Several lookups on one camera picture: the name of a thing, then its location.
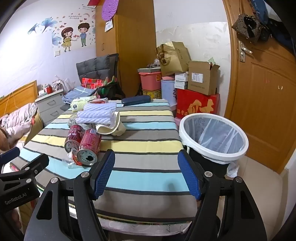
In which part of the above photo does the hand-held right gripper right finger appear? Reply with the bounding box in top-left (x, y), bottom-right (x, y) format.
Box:
top-left (177, 149), bottom-right (269, 241)

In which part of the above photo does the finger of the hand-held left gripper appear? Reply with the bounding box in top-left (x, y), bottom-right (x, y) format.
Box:
top-left (0, 147), bottom-right (21, 165)
top-left (0, 153), bottom-right (50, 183)

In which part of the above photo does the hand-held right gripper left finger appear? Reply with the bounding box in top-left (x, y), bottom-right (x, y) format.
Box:
top-left (24, 149), bottom-right (115, 241)

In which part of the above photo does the translucent bin liner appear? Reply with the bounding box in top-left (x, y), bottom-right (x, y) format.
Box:
top-left (183, 116), bottom-right (245, 178)

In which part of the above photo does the patterned paper cup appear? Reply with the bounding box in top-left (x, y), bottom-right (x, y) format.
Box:
top-left (96, 111), bottom-right (126, 136)

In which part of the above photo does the person's left hand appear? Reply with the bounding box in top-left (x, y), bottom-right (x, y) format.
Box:
top-left (10, 207), bottom-right (22, 234)

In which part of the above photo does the red drink can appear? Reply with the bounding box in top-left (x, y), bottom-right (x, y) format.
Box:
top-left (76, 128), bottom-right (102, 166)
top-left (64, 125), bottom-right (85, 153)

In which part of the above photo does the clear plastic wrapper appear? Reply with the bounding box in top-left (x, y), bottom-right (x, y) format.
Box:
top-left (61, 151), bottom-right (81, 169)

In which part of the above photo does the striped tablecloth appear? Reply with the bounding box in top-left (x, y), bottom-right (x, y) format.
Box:
top-left (10, 98), bottom-right (199, 234)

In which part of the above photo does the pink floral blanket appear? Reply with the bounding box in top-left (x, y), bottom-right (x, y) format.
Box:
top-left (0, 102), bottom-right (38, 144)

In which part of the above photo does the white knitted cloth roll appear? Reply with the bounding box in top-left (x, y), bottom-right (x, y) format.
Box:
top-left (76, 111), bottom-right (116, 126)
top-left (82, 103), bottom-right (117, 114)

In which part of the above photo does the wooden bed headboard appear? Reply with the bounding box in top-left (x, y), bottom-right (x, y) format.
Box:
top-left (0, 80), bottom-right (38, 117)

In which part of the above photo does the grey nightstand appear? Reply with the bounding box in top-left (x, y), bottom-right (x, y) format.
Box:
top-left (35, 89), bottom-right (66, 127)

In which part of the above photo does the red gift box gold print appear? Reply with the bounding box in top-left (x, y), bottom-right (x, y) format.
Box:
top-left (176, 89), bottom-right (221, 116)

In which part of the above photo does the pale yellow tissue pack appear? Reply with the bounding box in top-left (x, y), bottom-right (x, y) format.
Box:
top-left (70, 97), bottom-right (95, 113)

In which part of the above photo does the dark blue glasses case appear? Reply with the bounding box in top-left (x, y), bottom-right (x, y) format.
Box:
top-left (121, 95), bottom-right (151, 107)

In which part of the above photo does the black bag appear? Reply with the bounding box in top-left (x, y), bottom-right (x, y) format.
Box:
top-left (96, 82), bottom-right (125, 101)

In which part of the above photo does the blue folded cloth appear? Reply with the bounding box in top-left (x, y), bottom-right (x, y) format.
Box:
top-left (62, 86), bottom-right (96, 105)

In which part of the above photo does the lavender round box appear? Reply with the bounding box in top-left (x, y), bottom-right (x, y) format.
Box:
top-left (161, 79), bottom-right (177, 106)

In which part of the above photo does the white plastic bag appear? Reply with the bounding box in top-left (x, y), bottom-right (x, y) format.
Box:
top-left (61, 79), bottom-right (77, 93)

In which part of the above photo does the yellow printed box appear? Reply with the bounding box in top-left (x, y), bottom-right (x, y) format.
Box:
top-left (142, 89), bottom-right (162, 99)

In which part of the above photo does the brown cardboard box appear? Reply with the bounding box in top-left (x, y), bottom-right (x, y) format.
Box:
top-left (187, 61), bottom-right (221, 96)

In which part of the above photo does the red patterned bag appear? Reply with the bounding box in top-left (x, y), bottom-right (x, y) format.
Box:
top-left (81, 77), bottom-right (109, 90)

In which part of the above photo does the pink plastic storage box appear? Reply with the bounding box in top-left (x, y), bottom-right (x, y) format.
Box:
top-left (138, 71), bottom-right (162, 91)

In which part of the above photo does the grey padded chair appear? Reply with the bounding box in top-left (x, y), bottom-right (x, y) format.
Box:
top-left (76, 53), bottom-right (119, 85)

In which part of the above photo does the grey flat tray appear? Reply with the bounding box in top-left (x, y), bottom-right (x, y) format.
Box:
top-left (137, 67), bottom-right (161, 73)

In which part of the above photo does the wooden door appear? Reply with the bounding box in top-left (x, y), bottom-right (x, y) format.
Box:
top-left (223, 0), bottom-right (296, 174)

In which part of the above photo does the brown paper bag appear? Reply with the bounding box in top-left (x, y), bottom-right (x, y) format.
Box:
top-left (155, 41), bottom-right (191, 77)

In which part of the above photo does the wooden wardrobe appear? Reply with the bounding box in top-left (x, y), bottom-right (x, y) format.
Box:
top-left (95, 0), bottom-right (157, 100)

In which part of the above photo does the brown patterned hanging bag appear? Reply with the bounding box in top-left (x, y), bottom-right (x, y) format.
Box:
top-left (232, 13), bottom-right (266, 44)

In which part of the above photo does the purple hanging mat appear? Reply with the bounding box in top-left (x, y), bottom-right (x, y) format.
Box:
top-left (101, 0), bottom-right (119, 22)

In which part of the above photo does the cartoon couple wall sticker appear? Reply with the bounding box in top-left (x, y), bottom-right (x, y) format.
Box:
top-left (28, 5), bottom-right (96, 52)

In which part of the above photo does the metal door handle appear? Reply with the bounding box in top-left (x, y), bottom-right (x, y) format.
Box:
top-left (238, 40), bottom-right (253, 62)

